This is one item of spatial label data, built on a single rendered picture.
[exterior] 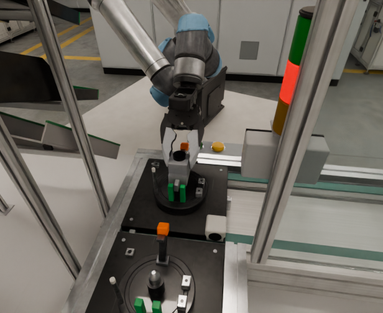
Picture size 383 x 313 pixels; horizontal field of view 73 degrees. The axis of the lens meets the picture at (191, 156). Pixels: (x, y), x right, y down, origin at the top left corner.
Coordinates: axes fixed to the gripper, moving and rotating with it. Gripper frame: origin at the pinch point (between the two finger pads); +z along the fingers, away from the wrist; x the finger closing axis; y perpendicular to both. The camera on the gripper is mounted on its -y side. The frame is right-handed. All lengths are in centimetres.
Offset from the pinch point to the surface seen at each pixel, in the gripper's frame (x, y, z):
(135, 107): 32, 60, -25
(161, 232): 0.1, -12.8, 13.1
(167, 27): 67, 249, -168
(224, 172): -11.1, 14.1, 1.7
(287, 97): -17.1, -25.9, -9.3
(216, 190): -9.2, 8.9, 6.3
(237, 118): -16, 58, -22
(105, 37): 151, 259, -156
